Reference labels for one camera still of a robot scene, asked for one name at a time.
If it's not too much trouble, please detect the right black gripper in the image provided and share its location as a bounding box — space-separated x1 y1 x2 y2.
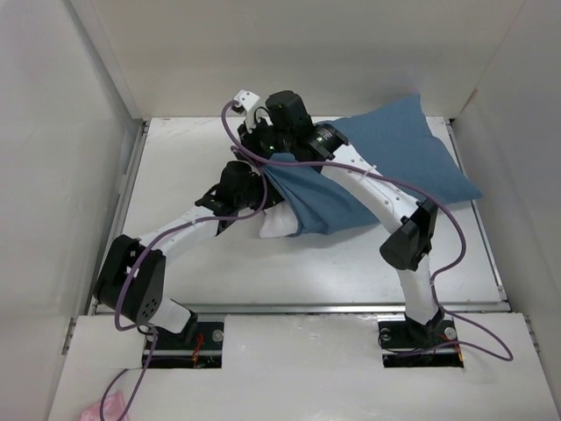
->
234 114 293 169

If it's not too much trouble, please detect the white pillow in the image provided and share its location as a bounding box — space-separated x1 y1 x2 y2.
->
259 202 299 239

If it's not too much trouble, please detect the blue pillowcase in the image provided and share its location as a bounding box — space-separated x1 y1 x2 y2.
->
263 95 483 237

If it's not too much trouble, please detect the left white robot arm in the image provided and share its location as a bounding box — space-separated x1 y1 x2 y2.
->
94 161 283 348

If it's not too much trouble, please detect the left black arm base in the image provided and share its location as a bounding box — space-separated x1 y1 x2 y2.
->
148 317 224 369

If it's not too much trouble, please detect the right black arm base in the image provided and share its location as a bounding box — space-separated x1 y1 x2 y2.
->
378 319 464 368

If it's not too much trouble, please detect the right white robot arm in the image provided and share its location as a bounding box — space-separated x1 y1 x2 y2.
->
231 90 443 346

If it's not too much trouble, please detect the pink plastic bag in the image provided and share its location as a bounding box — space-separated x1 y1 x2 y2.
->
78 392 129 421

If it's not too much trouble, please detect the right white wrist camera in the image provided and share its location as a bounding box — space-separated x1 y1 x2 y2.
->
231 89 266 132

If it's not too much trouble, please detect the aluminium rail frame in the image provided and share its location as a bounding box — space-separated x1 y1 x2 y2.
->
60 118 540 354

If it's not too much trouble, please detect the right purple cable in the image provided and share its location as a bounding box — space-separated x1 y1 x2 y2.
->
219 99 514 363

